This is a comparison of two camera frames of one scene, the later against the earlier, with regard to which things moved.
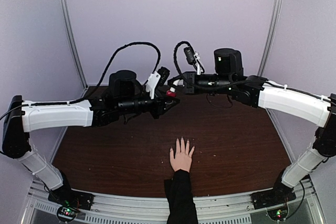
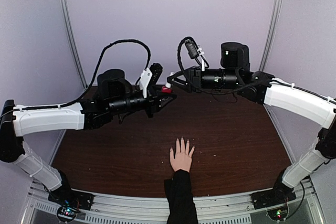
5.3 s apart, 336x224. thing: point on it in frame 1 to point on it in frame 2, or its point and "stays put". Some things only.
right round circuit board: x=278 y=214 stays put
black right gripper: x=189 y=88 stays put
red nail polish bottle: x=168 y=93 to x=165 y=89
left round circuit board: x=66 y=213 stays put
